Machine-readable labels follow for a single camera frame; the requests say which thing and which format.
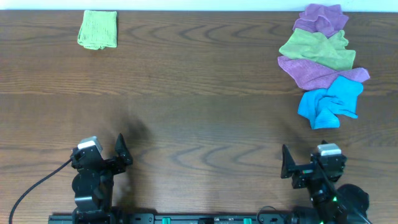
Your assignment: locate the light green microfiber cloth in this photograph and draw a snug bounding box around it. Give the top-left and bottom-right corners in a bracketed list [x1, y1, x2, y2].
[77, 10, 118, 50]

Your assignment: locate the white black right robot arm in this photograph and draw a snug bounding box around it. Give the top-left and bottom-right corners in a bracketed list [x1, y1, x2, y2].
[280, 141, 371, 223]

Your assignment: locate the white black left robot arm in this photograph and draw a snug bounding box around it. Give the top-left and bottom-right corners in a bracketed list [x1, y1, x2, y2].
[70, 134, 133, 223]

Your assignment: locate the blue microfiber cloth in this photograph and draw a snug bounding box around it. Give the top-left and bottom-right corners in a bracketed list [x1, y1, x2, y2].
[297, 76, 364, 129]

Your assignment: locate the purple microfiber cloth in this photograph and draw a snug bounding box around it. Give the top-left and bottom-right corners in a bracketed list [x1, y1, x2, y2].
[277, 56, 370, 90]

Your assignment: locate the olive green crumpled cloth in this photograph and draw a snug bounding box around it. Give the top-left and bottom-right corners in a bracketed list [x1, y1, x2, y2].
[279, 29, 356, 70]

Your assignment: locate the upper purple crumpled cloth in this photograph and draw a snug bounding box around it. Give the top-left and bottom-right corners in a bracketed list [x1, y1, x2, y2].
[292, 4, 349, 38]

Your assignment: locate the green plastic clip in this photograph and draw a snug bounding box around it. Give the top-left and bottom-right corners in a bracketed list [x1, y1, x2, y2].
[162, 217, 171, 224]
[243, 218, 252, 224]

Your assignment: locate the black aluminium mounting rail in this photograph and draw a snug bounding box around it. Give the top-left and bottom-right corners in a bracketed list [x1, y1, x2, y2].
[48, 212, 364, 224]

